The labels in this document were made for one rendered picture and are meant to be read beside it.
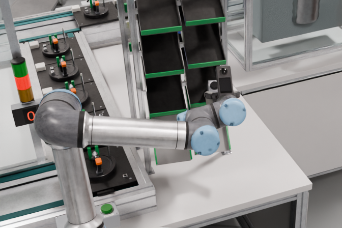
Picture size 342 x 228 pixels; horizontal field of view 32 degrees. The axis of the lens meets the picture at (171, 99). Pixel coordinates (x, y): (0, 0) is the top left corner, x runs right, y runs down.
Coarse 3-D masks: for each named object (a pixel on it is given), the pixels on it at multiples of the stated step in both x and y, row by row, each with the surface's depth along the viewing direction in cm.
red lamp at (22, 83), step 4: (24, 76) 203; (28, 76) 205; (16, 80) 203; (20, 80) 203; (24, 80) 203; (28, 80) 205; (16, 84) 205; (20, 84) 204; (24, 84) 204; (28, 84) 205; (20, 88) 205; (24, 88) 205
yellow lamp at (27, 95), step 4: (28, 88) 206; (20, 92) 206; (24, 92) 206; (28, 92) 206; (32, 92) 208; (20, 96) 207; (24, 96) 206; (28, 96) 207; (32, 96) 208; (20, 100) 208; (24, 100) 207; (28, 100) 208
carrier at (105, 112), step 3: (93, 102) 239; (93, 105) 239; (93, 108) 240; (93, 111) 241; (96, 111) 252; (99, 111) 252; (102, 111) 252; (105, 111) 252; (90, 114) 251; (93, 114) 251; (96, 114) 251; (105, 114) 250; (108, 114) 250; (87, 147) 232; (90, 147) 232; (93, 147) 232; (99, 147) 233; (102, 147) 233; (84, 150) 231; (87, 150) 232
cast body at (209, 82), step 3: (210, 81) 210; (213, 81) 208; (216, 81) 210; (207, 84) 213; (210, 84) 208; (213, 84) 208; (216, 84) 208; (207, 87) 212; (210, 87) 208; (213, 87) 207; (216, 87) 207; (207, 90) 212; (210, 90) 208; (213, 90) 208; (216, 90) 208
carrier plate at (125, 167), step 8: (104, 152) 228; (112, 152) 228; (120, 152) 228; (120, 160) 224; (128, 160) 223; (120, 168) 220; (128, 168) 219; (112, 176) 216; (120, 176) 216; (128, 176) 216; (96, 184) 213; (104, 184) 213; (112, 184) 213; (120, 184) 212; (128, 184) 213; (136, 184) 214; (96, 192) 211
